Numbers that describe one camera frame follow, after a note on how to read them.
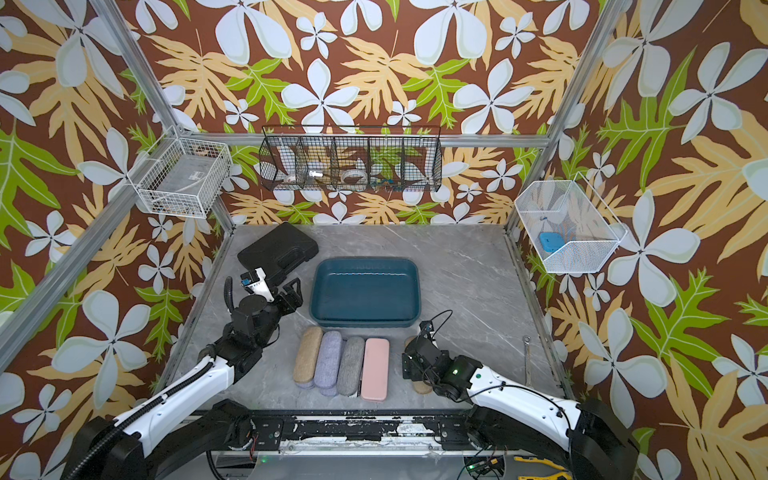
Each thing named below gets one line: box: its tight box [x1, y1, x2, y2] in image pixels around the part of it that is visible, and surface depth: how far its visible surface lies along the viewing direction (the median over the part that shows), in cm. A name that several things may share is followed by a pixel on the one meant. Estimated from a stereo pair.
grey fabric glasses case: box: [337, 336, 365, 397], surface depth 81 cm
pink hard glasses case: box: [360, 338, 390, 401], surface depth 80 cm
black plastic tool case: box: [237, 222, 319, 282], surface depth 110 cm
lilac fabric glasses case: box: [314, 330, 343, 396], surface depth 81 cm
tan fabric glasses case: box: [293, 326, 323, 382], surface depth 82 cm
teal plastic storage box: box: [309, 257, 422, 328], surface depth 103 cm
